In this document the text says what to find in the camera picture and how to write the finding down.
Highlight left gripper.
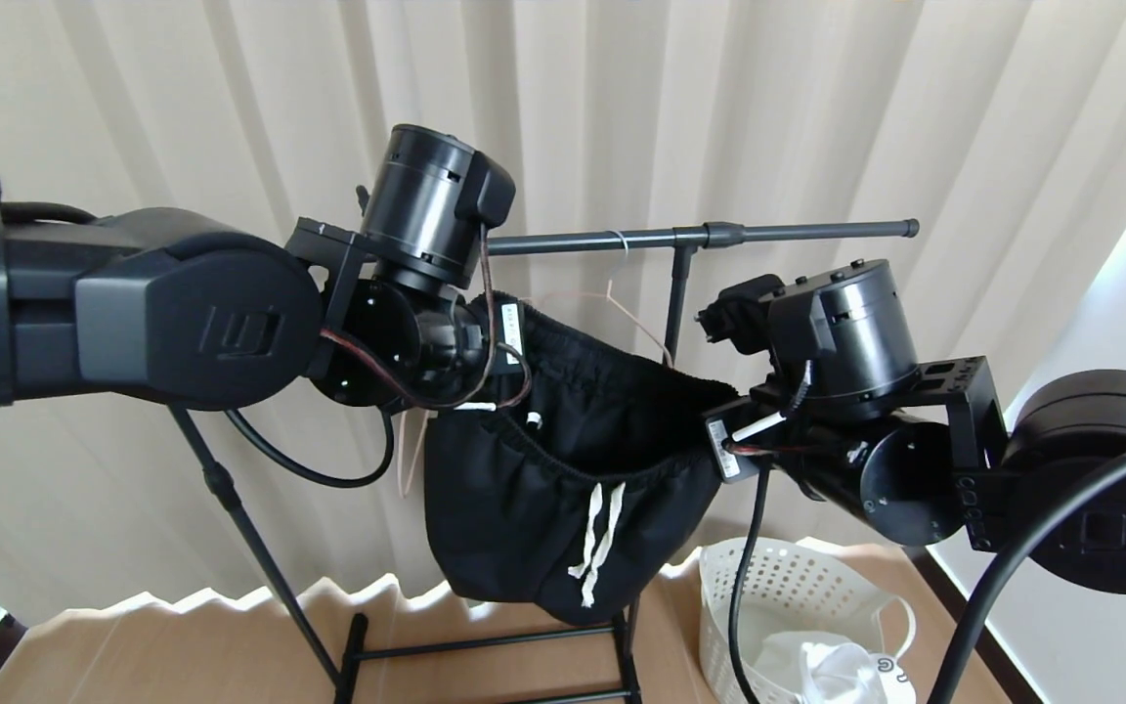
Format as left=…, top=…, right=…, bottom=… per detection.
left=314, top=279, right=525, bottom=412

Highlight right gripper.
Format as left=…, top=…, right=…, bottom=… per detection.
left=703, top=396, right=965, bottom=547

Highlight black clothes rack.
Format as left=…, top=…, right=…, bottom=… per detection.
left=167, top=220, right=919, bottom=704

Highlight black shorts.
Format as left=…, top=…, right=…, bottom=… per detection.
left=423, top=290, right=740, bottom=627

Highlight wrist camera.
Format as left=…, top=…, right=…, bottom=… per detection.
left=697, top=274, right=787, bottom=355
left=455, top=156, right=517, bottom=231

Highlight pink clothes hanger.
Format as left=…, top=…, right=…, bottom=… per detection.
left=524, top=232, right=676, bottom=368
left=397, top=411, right=427, bottom=495

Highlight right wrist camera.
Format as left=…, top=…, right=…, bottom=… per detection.
left=697, top=274, right=787, bottom=355

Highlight white garment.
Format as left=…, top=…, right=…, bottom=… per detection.
left=754, top=631, right=916, bottom=704

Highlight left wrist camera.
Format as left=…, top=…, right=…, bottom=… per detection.
left=455, top=156, right=517, bottom=231

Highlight white curtain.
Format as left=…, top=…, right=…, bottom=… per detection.
left=0, top=0, right=1126, bottom=627

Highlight white laundry basket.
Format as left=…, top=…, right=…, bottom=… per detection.
left=698, top=536, right=916, bottom=704

